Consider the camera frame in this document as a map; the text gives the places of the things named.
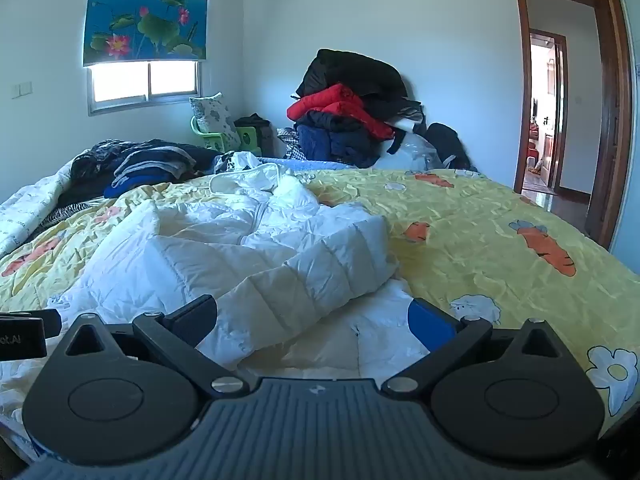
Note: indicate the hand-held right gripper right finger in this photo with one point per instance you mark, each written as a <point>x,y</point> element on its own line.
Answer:
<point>430,327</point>

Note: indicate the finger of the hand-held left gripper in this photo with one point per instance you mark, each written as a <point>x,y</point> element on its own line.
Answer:
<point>51,322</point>

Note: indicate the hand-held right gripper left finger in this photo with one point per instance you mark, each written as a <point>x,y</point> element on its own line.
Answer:
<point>192,320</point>

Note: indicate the white puffer jacket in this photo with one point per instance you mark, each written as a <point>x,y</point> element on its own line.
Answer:
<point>260,255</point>

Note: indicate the pile of dark folded clothes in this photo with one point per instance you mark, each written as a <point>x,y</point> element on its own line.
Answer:
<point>145,162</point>

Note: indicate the zebra striped cloth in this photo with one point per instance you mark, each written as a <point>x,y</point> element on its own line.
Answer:
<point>65,212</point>

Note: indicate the yellow carrot print bedsheet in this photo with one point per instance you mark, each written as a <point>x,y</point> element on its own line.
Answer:
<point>475,220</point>

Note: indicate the white printed quilt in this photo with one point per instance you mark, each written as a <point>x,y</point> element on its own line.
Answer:
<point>30,205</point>

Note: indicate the black white print cloth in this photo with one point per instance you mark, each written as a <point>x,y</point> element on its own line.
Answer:
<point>235,162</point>

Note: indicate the clear plastic bag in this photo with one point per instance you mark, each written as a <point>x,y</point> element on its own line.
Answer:
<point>415,152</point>

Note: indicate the black bag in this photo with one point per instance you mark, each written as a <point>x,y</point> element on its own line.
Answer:
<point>447,145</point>

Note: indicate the light blue blanket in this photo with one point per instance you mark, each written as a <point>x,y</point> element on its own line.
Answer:
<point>300,163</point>

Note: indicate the green plastic chair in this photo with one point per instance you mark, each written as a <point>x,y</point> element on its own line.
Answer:
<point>247,136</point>

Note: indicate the checkered cloth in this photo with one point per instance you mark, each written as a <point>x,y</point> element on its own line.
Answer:
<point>289,145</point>

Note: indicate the dark bag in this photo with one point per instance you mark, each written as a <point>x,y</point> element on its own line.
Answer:
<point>255,122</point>

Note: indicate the navy jacket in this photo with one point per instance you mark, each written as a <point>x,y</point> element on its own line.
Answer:
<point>335,142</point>

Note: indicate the floral pillow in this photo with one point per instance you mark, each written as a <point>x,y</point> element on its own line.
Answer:
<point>212,112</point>

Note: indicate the sliding window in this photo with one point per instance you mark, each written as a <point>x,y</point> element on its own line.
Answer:
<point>125,82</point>

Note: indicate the far wooden doorway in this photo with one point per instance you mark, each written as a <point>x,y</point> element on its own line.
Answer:
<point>564,110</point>

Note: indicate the lotus print roller blind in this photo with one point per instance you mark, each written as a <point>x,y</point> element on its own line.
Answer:
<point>145,10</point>

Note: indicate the wooden door frame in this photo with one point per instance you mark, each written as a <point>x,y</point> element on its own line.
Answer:
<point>607,110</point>

